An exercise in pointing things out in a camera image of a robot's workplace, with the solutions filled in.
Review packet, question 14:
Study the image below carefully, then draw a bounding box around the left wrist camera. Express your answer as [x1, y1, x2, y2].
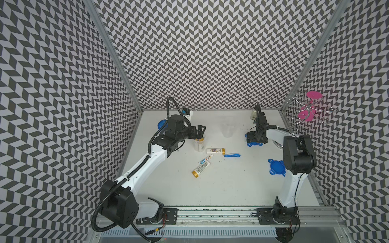
[182, 108, 193, 120]

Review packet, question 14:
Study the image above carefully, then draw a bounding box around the blue toothbrush upper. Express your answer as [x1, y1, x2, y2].
[224, 153, 241, 158]

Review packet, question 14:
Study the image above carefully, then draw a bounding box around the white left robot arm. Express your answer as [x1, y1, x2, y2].
[91, 97, 206, 232]

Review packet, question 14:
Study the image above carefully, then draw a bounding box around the pink plastic glass upper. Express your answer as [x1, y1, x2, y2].
[306, 91, 323, 100]

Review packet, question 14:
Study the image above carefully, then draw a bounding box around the clear plastic cup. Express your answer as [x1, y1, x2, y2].
[194, 138, 205, 152]
[221, 120, 235, 138]

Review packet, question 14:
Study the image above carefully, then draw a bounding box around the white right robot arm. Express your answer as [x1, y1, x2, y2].
[245, 104, 317, 225]

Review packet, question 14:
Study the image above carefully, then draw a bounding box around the aluminium front rail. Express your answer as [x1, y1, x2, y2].
[91, 206, 344, 243]

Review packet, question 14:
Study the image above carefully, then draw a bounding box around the blue lid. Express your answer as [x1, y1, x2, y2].
[245, 133, 263, 147]
[158, 119, 167, 130]
[268, 159, 286, 177]

